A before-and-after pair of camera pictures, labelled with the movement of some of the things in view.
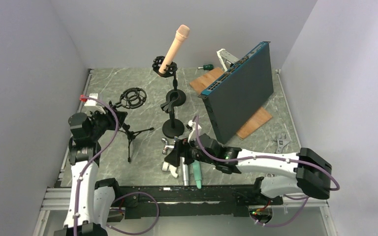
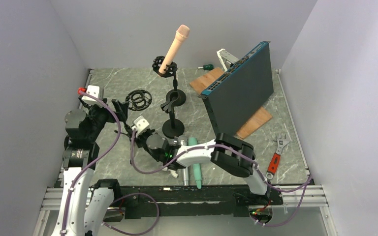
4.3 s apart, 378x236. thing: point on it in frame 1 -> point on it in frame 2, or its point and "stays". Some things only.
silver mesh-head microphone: x=185 y=171 stays
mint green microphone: x=197 y=169 stays
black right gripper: x=173 y=157 -> x=139 y=137
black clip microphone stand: x=173 y=128 stays
